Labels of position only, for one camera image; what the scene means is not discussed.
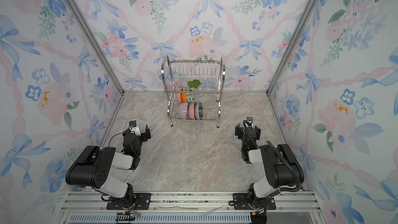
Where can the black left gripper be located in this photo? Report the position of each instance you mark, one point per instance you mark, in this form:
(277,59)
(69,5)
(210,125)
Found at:
(143,136)

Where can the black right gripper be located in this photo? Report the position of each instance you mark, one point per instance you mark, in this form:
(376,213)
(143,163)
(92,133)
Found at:
(239,131)

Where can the lilac bowl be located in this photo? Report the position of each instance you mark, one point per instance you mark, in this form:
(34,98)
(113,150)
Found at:
(182,110)

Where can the small patterned dish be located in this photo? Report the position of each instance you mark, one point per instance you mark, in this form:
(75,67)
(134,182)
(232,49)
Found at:
(191,111)

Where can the white bowl orange outside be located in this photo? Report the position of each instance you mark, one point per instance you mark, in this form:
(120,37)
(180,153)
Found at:
(183,95)

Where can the dark blue patterned bowl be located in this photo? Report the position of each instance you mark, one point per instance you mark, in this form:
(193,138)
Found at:
(198,111)

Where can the green leaf pattern bowl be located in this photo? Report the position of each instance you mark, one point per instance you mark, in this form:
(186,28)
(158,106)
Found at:
(190,97)

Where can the stainless steel dish rack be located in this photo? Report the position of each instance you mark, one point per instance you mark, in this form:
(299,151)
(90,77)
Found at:
(211,73)

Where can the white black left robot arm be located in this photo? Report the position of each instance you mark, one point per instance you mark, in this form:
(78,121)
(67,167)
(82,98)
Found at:
(92,168)

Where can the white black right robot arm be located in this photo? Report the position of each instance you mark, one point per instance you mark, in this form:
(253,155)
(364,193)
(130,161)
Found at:
(283,172)

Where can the green leaf shaped dish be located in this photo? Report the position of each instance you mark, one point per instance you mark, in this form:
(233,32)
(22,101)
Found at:
(194,84)

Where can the white ventilation grille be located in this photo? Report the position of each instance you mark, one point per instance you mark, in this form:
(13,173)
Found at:
(159,218)

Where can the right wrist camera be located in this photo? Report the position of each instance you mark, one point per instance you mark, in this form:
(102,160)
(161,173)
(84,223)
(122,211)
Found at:
(249,121)

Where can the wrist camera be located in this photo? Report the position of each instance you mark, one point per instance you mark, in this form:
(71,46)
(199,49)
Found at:
(134,128)
(249,121)

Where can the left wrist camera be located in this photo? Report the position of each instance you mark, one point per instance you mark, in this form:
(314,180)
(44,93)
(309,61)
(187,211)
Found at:
(134,128)

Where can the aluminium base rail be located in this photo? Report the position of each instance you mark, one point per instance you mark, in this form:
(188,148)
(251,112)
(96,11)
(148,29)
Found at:
(287,208)

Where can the aluminium corner post left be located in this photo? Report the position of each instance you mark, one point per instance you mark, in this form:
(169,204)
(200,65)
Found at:
(90,37)

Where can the aluminium corner post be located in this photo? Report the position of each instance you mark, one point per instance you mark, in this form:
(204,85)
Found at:
(301,25)
(90,37)

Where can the aluminium corner post right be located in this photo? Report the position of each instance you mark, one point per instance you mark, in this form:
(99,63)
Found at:
(301,25)

